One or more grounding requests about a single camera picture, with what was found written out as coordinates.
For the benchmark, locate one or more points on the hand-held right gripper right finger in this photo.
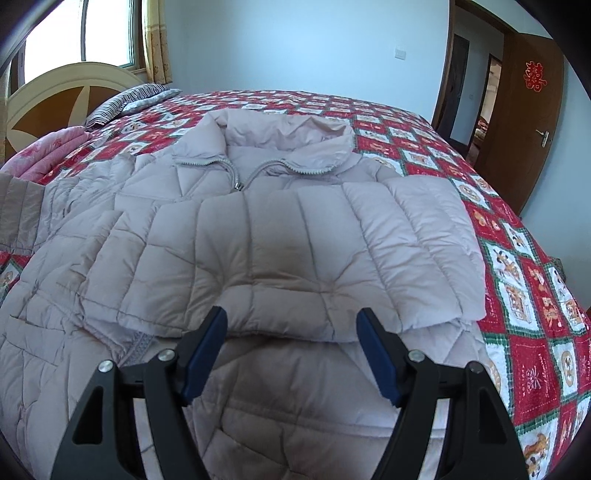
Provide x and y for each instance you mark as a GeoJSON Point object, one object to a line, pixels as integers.
{"type": "Point", "coordinates": [381, 357]}

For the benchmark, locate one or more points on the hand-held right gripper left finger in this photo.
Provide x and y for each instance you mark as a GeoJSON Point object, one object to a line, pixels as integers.
{"type": "Point", "coordinates": [203, 357]}

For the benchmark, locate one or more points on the pale pink puffer jacket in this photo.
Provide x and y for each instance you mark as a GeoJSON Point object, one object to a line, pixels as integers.
{"type": "Point", "coordinates": [277, 240]}

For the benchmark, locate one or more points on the red patterned bed quilt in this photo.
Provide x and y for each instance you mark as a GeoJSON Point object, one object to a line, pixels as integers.
{"type": "Point", "coordinates": [531, 369]}

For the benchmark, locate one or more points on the pink blanket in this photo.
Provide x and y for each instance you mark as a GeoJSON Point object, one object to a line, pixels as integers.
{"type": "Point", "coordinates": [51, 147]}

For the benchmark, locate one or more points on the grey floral pillow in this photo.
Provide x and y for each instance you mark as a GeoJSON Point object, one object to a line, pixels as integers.
{"type": "Point", "coordinates": [147, 100]}

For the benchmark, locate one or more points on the brown wooden door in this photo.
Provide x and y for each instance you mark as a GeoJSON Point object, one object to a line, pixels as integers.
{"type": "Point", "coordinates": [517, 129]}

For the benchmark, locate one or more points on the striped pillow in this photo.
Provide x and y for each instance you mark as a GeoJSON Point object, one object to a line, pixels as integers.
{"type": "Point", "coordinates": [113, 106]}

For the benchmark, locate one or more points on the dark hallway door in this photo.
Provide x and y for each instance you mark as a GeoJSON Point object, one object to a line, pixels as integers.
{"type": "Point", "coordinates": [458, 83]}

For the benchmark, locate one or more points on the cream and wood headboard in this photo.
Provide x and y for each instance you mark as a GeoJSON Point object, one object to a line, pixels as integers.
{"type": "Point", "coordinates": [46, 106]}

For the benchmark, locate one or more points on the yellow curtain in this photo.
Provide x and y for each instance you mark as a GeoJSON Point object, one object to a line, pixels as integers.
{"type": "Point", "coordinates": [157, 46]}

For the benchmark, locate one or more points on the red paper door decoration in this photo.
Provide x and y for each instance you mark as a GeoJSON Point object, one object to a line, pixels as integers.
{"type": "Point", "coordinates": [534, 76]}

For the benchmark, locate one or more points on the window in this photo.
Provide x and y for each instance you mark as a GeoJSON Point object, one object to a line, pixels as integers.
{"type": "Point", "coordinates": [106, 32]}

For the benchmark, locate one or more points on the brown door frame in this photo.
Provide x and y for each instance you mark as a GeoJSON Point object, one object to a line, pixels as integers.
{"type": "Point", "coordinates": [444, 69]}

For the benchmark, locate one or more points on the white wall switch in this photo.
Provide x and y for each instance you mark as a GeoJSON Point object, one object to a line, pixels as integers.
{"type": "Point", "coordinates": [400, 53]}

